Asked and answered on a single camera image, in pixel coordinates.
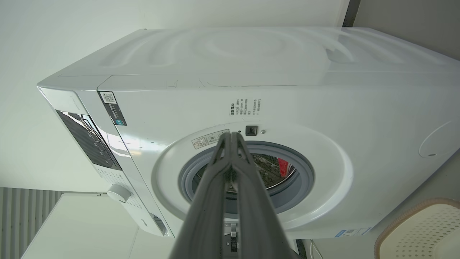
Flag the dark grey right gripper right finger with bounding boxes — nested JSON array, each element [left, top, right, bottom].
[[232, 132, 299, 259]]

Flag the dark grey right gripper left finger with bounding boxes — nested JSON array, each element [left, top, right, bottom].
[[169, 132, 233, 259]]

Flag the red cloth garment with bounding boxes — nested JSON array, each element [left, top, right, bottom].
[[278, 158, 290, 178]]

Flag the stainless steel washing machine drum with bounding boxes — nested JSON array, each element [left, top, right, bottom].
[[194, 153, 297, 195]]

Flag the white washing machine dial knob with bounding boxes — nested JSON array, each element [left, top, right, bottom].
[[106, 184, 132, 203]]

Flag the black glossy control display panel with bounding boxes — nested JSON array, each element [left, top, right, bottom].
[[55, 110, 123, 171]]

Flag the beige perforated laundry basket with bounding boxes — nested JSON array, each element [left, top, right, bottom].
[[374, 198, 460, 259]]

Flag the round white filter access cover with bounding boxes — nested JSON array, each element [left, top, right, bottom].
[[418, 120, 460, 159]]

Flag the white warning sticker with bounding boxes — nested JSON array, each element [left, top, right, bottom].
[[191, 129, 230, 150]]

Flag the blue energy label sticker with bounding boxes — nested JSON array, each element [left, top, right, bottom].
[[334, 227, 373, 238]]

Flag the black printed text label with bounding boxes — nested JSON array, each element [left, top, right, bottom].
[[229, 98, 262, 118]]

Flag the white cabinet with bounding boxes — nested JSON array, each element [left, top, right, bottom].
[[22, 192, 176, 259]]

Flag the white front-load washing machine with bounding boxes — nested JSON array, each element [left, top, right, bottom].
[[37, 27, 460, 240]]

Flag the dark QR code sticker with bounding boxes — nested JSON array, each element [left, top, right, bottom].
[[98, 91, 128, 126]]

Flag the grey slatted window blinds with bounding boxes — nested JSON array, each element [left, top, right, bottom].
[[0, 187, 62, 259]]

